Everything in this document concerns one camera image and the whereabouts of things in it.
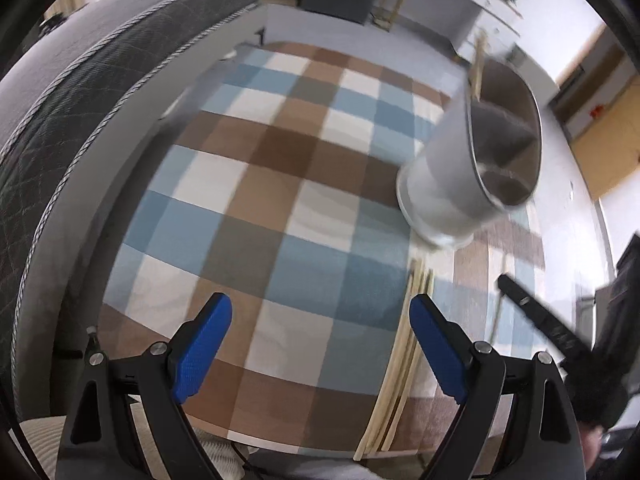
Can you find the checkered blue brown blanket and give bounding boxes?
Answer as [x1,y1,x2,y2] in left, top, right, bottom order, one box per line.
[102,41,546,461]

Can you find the dark grey quilted mattress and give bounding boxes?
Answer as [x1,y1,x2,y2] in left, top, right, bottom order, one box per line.
[0,0,266,381]

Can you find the bunch of chopsticks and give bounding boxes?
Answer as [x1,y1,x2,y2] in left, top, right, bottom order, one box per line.
[472,35,490,103]

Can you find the grey divided utensil holder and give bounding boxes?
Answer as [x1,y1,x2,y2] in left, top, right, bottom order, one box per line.
[396,57,543,251]

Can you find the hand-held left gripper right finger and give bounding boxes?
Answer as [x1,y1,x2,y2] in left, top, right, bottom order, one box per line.
[409,294,586,480]

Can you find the person's right hand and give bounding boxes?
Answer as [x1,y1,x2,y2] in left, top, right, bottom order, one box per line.
[581,426,606,478]

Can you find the beige ribbed cloth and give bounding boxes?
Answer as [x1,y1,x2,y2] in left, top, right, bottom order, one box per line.
[17,402,251,480]

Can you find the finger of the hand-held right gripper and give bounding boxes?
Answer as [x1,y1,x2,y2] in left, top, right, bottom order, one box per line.
[498,274,597,363]

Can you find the yellow wooden door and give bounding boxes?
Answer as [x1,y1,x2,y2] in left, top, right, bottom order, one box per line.
[570,25,640,201]

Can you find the black cable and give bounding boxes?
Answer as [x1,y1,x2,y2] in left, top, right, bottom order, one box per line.
[229,439,262,477]

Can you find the gold frame stool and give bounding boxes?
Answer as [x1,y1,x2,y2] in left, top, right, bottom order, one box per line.
[372,0,413,31]

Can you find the pile of wooden chopsticks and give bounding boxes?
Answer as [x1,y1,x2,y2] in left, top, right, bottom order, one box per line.
[354,258,436,462]

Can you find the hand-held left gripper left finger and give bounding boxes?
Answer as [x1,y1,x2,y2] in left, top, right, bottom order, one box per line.
[56,292,233,480]

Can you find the white dressing table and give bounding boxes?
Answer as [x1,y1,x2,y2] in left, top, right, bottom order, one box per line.
[395,0,523,68]

